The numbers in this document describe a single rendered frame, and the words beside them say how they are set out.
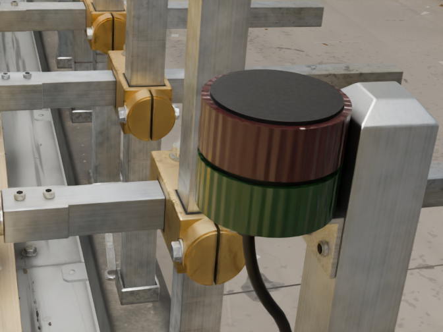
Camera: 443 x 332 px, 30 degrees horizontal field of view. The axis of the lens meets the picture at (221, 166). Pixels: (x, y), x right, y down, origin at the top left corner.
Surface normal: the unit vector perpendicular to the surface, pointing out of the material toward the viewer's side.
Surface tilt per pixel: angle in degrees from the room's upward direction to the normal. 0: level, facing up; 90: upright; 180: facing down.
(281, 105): 0
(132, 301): 90
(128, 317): 0
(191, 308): 90
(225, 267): 90
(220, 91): 0
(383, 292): 90
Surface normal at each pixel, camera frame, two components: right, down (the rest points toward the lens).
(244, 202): -0.37, 0.41
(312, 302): -0.96, 0.06
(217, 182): -0.72, 0.27
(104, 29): 0.26, 0.47
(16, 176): 0.07, -0.88
